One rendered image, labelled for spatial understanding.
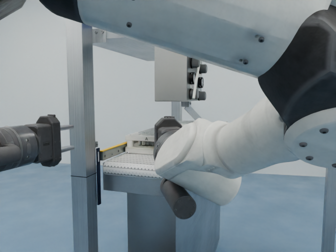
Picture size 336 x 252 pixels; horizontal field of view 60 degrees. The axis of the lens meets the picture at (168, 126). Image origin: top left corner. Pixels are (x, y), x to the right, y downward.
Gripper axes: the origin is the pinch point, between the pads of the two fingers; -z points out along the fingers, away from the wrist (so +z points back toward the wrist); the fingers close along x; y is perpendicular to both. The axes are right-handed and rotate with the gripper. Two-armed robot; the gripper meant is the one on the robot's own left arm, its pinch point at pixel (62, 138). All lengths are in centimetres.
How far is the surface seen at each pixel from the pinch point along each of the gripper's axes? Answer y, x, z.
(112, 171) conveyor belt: -4.3, 15.3, -25.7
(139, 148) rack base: -3.7, 9.8, -42.3
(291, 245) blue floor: 47, 101, -172
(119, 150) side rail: -9.7, 10.4, -37.1
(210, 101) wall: -76, -1, -351
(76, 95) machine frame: -11.2, -10.7, -17.1
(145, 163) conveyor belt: 6.5, 12.2, -29.7
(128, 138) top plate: -8.3, 6.1, -41.6
